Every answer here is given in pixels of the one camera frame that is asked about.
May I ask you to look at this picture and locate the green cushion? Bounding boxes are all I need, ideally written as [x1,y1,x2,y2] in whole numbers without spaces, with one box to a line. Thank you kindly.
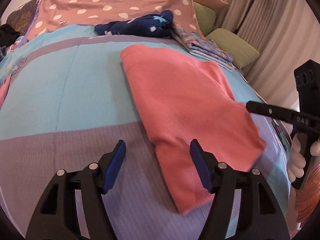
[194,2,216,36]
[206,28,260,69]

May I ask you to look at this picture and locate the navy blue star garment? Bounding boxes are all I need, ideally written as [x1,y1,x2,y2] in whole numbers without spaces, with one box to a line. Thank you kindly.
[94,10,174,38]

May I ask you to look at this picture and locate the orange patterned sleeve forearm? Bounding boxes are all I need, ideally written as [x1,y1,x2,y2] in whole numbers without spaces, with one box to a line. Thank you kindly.
[295,166,320,228]

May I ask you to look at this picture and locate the teal and purple bedspread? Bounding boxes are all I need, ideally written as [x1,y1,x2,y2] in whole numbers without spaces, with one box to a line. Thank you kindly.
[0,24,292,240]

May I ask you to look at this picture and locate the folded pink garment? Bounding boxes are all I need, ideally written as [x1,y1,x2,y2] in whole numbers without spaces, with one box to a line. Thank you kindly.
[0,75,11,108]

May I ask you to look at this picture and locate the green cushion far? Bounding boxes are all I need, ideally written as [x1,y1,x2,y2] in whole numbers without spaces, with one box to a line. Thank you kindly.
[194,2,216,36]

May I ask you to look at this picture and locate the pink polka dot fabric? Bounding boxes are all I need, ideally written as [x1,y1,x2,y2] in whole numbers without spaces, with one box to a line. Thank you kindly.
[27,0,201,41]

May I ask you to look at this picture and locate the person's right hand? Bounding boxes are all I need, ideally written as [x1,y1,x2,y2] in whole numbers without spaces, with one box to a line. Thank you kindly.
[287,134,319,183]

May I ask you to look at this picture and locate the beige curtain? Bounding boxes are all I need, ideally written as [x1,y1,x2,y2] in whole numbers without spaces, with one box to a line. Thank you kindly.
[217,0,319,109]

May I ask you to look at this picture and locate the tan pillow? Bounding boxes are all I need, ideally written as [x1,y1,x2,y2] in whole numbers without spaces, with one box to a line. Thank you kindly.
[193,0,229,11]

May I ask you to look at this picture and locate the coral pink knit garment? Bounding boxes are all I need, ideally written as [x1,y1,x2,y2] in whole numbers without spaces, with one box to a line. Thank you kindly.
[120,44,266,214]

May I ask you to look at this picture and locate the green cushion near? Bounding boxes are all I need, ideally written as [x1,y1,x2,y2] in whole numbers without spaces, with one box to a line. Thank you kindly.
[206,28,260,69]

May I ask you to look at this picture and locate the folded floral patterned clothes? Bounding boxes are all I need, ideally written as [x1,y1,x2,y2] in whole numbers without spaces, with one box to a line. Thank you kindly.
[171,22,235,70]

